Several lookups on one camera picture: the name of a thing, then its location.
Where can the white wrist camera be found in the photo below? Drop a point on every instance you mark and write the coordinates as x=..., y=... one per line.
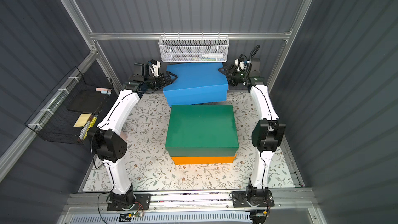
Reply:
x=154, y=66
x=241, y=63

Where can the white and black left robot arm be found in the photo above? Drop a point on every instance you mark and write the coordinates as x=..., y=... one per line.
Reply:
x=106, y=138

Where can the orange shoebox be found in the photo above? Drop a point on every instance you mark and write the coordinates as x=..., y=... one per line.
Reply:
x=202, y=160

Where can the white wire mesh basket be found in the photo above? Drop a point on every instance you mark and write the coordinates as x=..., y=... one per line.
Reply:
x=188, y=49

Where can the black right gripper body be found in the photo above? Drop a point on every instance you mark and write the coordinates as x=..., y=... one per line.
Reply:
x=229, y=75

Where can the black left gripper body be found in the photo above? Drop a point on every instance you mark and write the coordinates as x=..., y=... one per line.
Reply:
x=166, y=79

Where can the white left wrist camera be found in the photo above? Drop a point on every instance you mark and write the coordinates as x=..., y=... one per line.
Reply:
x=154, y=66

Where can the white marker in basket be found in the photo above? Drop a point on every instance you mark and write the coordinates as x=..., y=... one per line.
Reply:
x=212, y=56

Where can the yellow sticky note pad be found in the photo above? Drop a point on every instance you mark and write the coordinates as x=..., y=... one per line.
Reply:
x=82, y=120

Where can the black wire wall basket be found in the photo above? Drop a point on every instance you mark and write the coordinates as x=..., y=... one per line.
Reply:
x=54, y=123

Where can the blue shoebox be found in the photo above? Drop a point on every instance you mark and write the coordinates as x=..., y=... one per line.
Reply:
x=196, y=83

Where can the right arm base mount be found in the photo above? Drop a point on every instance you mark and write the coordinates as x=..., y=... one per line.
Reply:
x=259, y=198

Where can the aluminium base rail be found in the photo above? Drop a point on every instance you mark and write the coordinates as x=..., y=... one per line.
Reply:
x=195, y=200

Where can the green shoebox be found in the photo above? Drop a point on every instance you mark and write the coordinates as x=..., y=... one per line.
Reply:
x=202, y=131

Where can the black notebook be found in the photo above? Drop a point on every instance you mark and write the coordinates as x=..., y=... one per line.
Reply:
x=87, y=102

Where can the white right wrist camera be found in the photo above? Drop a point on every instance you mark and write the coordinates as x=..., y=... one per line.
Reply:
x=241, y=63

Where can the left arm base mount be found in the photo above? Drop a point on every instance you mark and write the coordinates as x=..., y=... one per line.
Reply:
x=129, y=202

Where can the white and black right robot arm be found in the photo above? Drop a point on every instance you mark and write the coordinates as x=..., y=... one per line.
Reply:
x=268, y=132

